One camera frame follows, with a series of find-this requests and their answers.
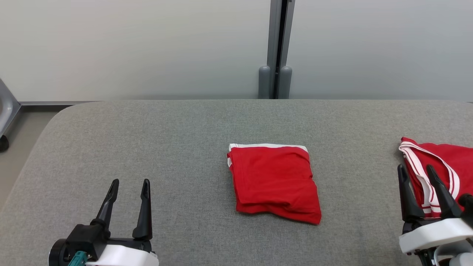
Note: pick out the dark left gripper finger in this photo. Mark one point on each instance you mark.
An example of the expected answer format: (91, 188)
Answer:
(108, 207)
(145, 214)

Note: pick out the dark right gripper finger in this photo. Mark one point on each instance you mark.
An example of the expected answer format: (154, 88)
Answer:
(445, 201)
(410, 203)

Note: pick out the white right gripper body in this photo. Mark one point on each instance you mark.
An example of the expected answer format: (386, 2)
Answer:
(436, 232)

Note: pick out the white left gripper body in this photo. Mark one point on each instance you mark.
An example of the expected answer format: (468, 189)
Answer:
(125, 256)

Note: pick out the red jersey with black lettering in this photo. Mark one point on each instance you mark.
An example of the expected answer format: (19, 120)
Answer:
(458, 162)

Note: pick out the red garment with white trim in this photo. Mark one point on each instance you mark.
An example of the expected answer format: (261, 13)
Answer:
(273, 181)

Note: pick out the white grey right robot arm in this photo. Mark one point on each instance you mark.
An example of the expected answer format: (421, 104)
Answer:
(456, 256)

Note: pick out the grey metal plate with wheel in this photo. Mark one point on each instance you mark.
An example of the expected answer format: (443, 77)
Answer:
(7, 111)

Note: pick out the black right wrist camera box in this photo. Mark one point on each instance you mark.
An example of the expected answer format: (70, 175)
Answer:
(467, 208)

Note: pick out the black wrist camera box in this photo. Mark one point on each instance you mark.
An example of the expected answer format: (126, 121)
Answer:
(467, 208)
(87, 238)

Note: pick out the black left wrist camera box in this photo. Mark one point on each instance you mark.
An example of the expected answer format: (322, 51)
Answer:
(87, 238)

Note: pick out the grey wall base rail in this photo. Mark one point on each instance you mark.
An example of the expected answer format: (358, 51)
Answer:
(55, 103)

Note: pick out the grey rounded post base cap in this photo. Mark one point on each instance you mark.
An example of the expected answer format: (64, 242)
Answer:
(285, 83)
(264, 83)

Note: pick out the grey metal partition post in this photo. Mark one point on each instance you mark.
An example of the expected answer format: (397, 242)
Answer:
(280, 33)

